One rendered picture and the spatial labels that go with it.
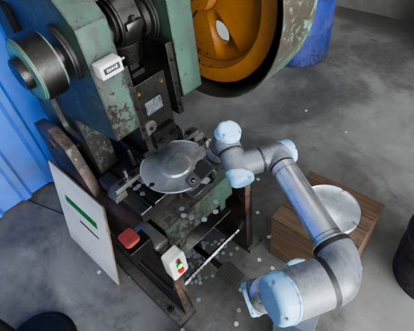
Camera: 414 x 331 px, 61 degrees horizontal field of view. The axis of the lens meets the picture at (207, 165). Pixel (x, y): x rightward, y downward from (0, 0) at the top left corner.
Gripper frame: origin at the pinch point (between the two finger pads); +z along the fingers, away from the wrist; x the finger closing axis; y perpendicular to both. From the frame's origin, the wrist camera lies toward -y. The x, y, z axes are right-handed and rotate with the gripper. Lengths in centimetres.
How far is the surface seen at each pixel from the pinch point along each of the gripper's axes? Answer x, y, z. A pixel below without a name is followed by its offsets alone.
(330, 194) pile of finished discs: -45, 57, 26
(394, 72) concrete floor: -33, 236, 73
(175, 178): 8.5, -4.2, 5.4
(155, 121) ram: 26.0, 0.1, -10.5
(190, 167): 7.8, 4.0, 5.0
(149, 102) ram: 29.6, -0.3, -18.5
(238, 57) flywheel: 21.6, 37.5, -23.4
